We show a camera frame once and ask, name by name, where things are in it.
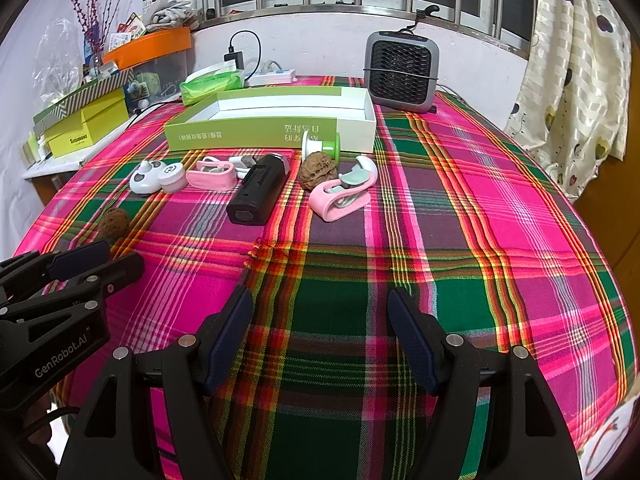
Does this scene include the green tissue pack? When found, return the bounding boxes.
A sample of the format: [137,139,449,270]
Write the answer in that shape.
[180,66,246,106]

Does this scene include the white power strip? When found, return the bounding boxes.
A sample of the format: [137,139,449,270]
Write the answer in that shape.
[245,60,297,86]

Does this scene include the pink teal cable winder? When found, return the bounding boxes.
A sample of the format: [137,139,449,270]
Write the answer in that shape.
[308,156,377,223]

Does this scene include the green white cardboard box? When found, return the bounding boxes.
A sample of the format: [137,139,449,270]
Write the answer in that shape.
[164,86,377,154]

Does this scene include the cream patterned curtain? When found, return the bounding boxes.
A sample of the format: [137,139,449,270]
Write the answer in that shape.
[502,0,633,206]

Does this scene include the yellow-green cardboard box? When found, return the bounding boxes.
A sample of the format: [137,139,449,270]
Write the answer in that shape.
[47,87,130,158]

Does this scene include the stack of printed cards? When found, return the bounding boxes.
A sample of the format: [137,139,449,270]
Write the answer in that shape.
[107,12,148,53]

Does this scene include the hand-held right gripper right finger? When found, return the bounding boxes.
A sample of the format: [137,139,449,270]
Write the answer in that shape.
[387,287,583,480]

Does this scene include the plaid tablecloth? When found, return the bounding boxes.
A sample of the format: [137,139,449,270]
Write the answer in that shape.
[15,75,636,480]

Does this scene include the white round cap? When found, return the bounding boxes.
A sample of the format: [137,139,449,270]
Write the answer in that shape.
[159,161,187,194]

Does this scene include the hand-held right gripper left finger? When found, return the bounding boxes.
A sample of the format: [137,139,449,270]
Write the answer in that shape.
[57,286,254,480]

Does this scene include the grey fan heater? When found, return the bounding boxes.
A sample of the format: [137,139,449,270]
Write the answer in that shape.
[363,31,441,114]

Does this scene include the white panda gadget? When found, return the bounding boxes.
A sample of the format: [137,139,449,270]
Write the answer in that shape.
[130,160,171,197]

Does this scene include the striped gift box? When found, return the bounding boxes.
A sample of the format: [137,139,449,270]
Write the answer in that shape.
[32,67,136,133]

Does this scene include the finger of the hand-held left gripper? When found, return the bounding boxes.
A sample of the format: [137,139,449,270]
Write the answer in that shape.
[0,241,112,293]
[0,252,146,323]

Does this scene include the steel window grille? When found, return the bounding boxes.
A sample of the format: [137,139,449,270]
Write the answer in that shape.
[200,0,538,61]

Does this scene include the purple flower branches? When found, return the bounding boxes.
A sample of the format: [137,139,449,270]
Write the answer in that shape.
[67,0,143,56]

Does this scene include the green white spool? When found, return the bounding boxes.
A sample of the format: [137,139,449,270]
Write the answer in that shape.
[302,132,343,166]

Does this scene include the black charger with cable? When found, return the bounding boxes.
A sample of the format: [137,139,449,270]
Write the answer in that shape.
[224,30,262,77]

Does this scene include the black hook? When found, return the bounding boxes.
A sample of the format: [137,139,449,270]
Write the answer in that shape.
[412,5,441,33]

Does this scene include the clear plastic bag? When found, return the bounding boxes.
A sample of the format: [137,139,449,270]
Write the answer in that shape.
[31,17,88,111]

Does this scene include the pile of gloves and bags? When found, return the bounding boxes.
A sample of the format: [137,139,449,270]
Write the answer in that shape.
[140,0,206,31]

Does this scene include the orange lidded storage box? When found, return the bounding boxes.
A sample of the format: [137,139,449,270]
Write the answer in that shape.
[102,26,193,106]

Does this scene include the black rectangular device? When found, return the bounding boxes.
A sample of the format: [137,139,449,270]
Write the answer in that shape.
[226,152,291,225]

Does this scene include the brown walnut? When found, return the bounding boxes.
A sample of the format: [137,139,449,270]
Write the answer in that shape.
[98,210,130,242]
[298,152,340,192]

